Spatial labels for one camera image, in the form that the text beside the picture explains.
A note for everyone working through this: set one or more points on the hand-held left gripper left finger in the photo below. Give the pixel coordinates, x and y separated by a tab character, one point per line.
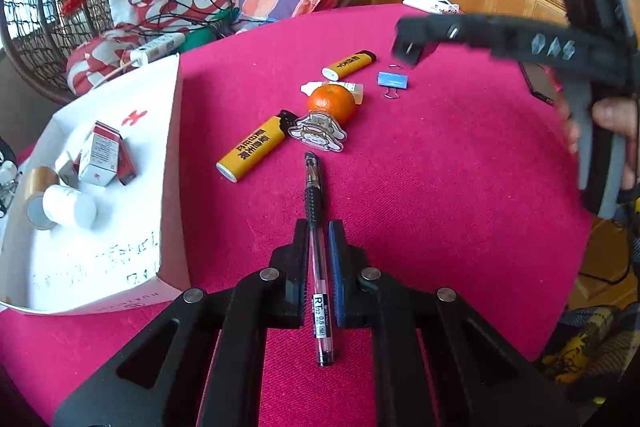
295	287

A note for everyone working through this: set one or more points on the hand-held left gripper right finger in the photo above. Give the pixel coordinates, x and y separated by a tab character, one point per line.
336	277

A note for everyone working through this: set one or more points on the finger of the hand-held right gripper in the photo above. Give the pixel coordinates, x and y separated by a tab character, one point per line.
490	32

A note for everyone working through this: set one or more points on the clear black gel pen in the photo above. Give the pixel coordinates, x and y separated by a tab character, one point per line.
314	207

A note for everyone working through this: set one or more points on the blue binder clip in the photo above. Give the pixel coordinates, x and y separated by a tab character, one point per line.
392	80

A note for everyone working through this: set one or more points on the large yellow lighter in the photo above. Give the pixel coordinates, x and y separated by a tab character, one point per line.
250	152

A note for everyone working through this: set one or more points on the cartoon acrylic stand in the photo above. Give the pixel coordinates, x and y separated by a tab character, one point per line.
317	134

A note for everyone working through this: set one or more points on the small yellow lighter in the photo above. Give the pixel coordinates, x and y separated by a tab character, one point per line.
347	65

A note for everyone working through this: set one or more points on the white eye drop bottle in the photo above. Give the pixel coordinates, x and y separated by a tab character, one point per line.
356	91

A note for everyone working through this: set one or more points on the orange tangerine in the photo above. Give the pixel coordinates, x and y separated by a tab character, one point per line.
331	103

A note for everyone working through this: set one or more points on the white cardboard box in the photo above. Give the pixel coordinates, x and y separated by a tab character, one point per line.
100	257

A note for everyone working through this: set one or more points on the person's right hand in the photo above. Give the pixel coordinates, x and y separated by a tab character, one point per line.
612	117

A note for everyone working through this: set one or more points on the black smartphone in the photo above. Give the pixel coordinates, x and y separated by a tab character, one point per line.
537	82

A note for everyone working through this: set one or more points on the white power bank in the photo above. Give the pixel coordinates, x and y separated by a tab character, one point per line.
420	2

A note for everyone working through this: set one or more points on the red white medicine box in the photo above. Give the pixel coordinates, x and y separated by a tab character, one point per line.
100	154
127	167

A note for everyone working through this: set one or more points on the white pill bottle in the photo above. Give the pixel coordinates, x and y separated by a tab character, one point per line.
70	206

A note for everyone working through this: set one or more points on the small white medicine box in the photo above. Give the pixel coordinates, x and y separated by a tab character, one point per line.
67	169

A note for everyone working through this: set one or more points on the yellow black plaid clothing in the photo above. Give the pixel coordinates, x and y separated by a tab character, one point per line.
590	347

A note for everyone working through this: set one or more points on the green cloth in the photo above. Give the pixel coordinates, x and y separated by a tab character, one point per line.
202	36

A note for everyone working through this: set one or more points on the white power strip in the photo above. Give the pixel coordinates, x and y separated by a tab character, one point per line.
157	48

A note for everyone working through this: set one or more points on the gold can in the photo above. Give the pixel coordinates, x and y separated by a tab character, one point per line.
37	187

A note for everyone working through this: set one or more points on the large red white cushion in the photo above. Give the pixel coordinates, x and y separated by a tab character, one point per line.
95	57

